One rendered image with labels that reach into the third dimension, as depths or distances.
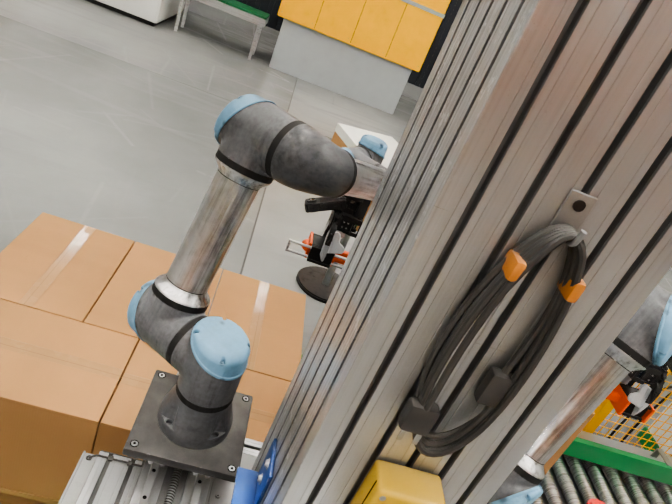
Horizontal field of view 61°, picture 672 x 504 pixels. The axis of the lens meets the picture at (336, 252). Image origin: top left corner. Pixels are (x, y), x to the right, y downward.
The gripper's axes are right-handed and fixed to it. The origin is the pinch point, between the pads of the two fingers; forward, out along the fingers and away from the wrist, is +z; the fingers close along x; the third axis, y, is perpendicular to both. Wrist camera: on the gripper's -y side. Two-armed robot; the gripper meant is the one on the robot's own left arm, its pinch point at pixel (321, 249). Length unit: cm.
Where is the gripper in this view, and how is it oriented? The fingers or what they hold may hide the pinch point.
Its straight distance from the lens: 161.9
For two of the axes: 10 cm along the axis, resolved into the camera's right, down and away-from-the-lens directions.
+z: -3.6, 8.2, 4.6
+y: 9.3, 3.2, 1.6
